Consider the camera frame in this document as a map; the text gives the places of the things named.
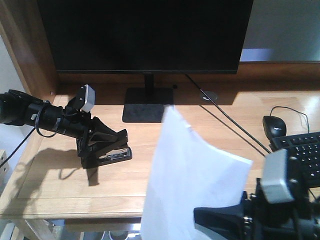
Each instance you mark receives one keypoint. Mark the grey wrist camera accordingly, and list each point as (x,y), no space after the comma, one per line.
(274,182)
(83,101)

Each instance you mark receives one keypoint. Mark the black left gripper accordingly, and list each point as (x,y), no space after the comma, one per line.
(91,132)

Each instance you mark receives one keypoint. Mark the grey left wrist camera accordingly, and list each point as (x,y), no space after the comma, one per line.
(83,101)

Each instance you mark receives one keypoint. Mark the grey desk cable grommet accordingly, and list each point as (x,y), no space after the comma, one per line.
(208,96)

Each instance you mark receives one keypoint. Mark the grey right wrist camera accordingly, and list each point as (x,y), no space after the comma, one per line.
(274,182)

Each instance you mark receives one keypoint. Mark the black computer mouse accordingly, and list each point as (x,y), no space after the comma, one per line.
(273,126)

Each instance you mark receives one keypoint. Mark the white paper sheets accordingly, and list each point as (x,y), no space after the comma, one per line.
(188,173)

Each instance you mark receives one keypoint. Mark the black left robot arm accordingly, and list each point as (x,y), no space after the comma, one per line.
(18,108)

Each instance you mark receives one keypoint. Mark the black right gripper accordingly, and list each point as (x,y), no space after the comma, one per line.
(257,219)

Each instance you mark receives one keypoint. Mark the black keyboard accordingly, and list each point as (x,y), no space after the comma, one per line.
(306,148)

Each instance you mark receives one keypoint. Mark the black computer monitor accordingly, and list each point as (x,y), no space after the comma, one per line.
(145,37)

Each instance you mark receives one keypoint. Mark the black stapler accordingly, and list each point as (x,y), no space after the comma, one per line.
(115,156)

